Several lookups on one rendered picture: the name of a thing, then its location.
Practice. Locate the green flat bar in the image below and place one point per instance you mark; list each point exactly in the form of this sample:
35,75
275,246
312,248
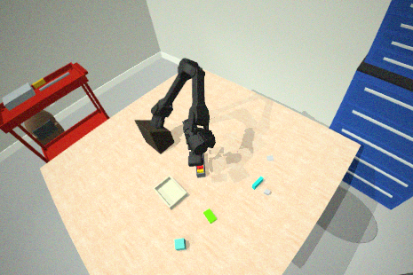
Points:
209,215

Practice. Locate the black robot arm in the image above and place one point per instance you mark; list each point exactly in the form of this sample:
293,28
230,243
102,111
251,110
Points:
198,138

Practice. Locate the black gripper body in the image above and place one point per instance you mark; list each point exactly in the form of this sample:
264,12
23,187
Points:
193,160

